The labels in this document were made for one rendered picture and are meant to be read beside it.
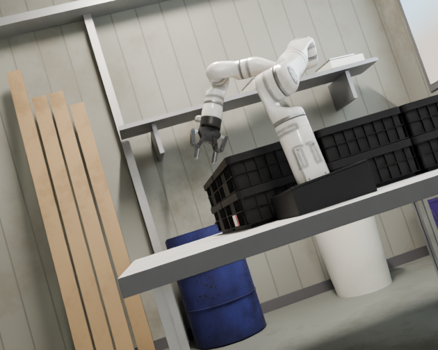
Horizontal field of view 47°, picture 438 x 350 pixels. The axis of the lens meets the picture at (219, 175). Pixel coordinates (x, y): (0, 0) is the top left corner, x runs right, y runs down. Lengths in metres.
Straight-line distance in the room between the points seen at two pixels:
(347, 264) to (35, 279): 2.21
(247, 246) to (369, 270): 2.64
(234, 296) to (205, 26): 2.18
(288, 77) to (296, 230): 0.48
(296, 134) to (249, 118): 2.75
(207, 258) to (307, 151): 0.48
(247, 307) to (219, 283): 0.24
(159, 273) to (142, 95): 3.13
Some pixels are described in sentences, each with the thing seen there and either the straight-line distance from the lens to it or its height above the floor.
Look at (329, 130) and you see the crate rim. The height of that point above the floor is 0.92.
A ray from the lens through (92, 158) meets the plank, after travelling 3.76.
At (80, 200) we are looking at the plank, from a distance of 3.63.
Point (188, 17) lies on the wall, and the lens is 4.32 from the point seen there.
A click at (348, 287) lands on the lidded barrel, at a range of 3.67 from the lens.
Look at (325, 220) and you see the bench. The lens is 1.08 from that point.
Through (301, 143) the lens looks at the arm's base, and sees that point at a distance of 1.36.
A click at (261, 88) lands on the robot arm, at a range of 1.40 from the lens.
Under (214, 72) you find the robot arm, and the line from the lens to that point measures 1.84.
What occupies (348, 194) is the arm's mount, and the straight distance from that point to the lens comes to 1.35.
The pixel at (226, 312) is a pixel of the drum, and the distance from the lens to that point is 3.35.
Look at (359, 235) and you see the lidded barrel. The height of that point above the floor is 0.39.
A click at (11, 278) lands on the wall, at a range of 4.01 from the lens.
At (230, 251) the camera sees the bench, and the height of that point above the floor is 0.68.
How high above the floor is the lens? 0.74
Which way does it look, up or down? 5 degrees up
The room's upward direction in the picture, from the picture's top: 18 degrees counter-clockwise
